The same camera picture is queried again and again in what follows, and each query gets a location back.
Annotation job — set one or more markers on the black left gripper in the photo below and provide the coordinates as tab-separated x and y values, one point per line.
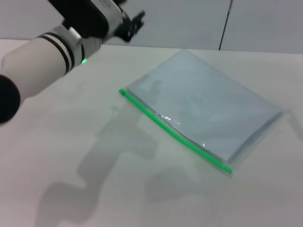
125	26

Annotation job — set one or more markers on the green zip slider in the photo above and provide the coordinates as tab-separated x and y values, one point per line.
122	91

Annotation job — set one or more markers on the clear document bag green zip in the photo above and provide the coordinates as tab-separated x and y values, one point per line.
201	99

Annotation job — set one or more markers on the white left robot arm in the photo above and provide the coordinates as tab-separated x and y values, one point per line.
35	63

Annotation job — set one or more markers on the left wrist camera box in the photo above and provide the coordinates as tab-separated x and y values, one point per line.
82	16

